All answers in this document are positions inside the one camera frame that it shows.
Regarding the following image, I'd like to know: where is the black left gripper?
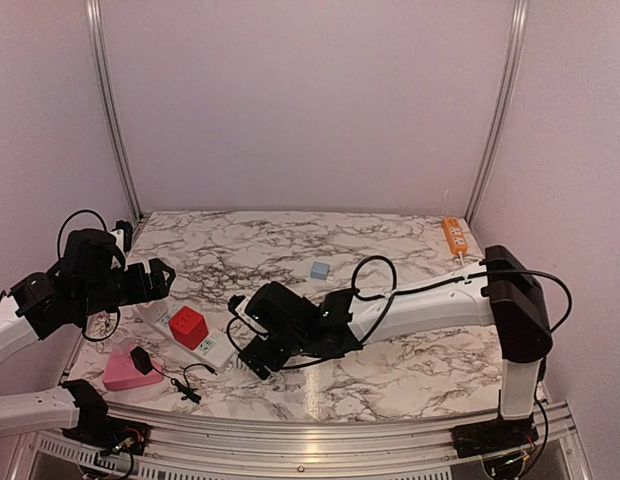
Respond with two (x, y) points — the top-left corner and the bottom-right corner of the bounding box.
(76, 258), (175, 319)

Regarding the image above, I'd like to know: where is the red cube socket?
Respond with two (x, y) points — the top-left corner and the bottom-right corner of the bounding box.
(168, 306), (209, 350)

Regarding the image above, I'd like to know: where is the light blue plug adapter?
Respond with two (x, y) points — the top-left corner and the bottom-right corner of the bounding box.
(310, 261), (330, 281)

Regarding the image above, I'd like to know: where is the white multicolour power strip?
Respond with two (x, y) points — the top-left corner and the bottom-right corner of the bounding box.
(135, 300), (236, 372)

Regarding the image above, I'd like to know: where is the black power adapter with cable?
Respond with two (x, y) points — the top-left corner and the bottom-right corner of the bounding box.
(130, 346), (217, 405)

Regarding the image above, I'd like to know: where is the pink triangular power strip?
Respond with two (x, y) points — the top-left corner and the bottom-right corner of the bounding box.
(102, 346), (164, 392)

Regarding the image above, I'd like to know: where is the orange power strip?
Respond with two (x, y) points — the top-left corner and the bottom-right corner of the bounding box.
(442, 217), (468, 257)

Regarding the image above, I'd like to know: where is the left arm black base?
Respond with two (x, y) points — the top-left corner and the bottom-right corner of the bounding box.
(61, 380), (150, 456)

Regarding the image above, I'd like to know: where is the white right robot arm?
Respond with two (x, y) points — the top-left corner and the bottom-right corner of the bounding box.
(228, 245), (553, 448)

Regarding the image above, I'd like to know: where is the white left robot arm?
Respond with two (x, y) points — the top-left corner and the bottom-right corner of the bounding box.
(0, 228), (176, 445)

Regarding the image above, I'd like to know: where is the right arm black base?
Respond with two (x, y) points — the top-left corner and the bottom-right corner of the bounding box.
(451, 415), (539, 458)

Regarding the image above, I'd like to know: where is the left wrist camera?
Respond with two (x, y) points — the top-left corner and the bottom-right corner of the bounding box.
(110, 220), (134, 254)

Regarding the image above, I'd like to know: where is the aluminium front rail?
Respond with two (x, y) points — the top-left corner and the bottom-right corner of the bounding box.
(9, 394), (591, 480)

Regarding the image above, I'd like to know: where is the left aluminium frame post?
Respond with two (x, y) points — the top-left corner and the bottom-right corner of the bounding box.
(85, 0), (144, 223)

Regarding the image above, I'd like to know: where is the aluminium frame post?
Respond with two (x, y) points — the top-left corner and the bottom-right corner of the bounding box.
(464, 0), (530, 225)
(85, 0), (144, 223)

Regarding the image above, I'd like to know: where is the right aluminium frame post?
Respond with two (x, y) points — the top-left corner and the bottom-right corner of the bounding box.
(464, 0), (530, 225)

